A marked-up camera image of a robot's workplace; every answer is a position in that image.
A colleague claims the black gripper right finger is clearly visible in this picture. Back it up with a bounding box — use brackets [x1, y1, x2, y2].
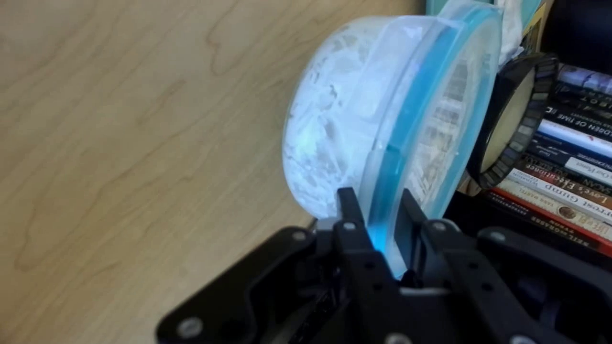
[395, 188, 576, 344]

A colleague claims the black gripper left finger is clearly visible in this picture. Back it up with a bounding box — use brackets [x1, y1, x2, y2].
[331, 186, 418, 344]

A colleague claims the clear container with blue lid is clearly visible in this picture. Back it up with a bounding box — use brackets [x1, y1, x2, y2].
[282, 0, 506, 284]

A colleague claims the red spine book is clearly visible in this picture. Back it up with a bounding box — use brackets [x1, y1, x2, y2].
[486, 190, 612, 259]

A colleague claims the cream spine book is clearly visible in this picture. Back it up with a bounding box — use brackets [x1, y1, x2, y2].
[496, 179, 612, 234]

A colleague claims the maroon spine book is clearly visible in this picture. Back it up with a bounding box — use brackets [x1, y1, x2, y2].
[515, 161, 612, 213]

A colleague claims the white spine book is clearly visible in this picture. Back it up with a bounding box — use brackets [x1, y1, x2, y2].
[536, 117, 612, 161]

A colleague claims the black book white lettering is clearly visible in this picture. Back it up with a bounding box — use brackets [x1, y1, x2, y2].
[546, 94, 612, 140]

